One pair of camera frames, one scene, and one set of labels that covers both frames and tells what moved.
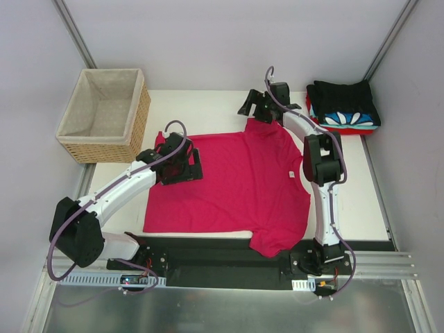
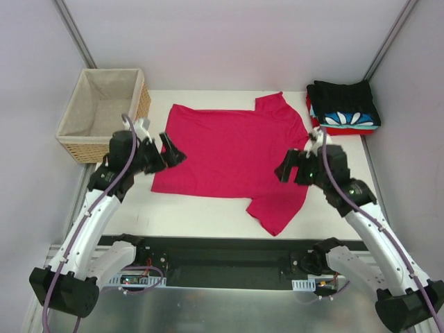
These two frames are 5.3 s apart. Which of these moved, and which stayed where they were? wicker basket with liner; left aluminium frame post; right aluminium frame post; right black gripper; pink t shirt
Moved: pink t shirt; right black gripper
Stayed: wicker basket with liner; right aluminium frame post; left aluminium frame post
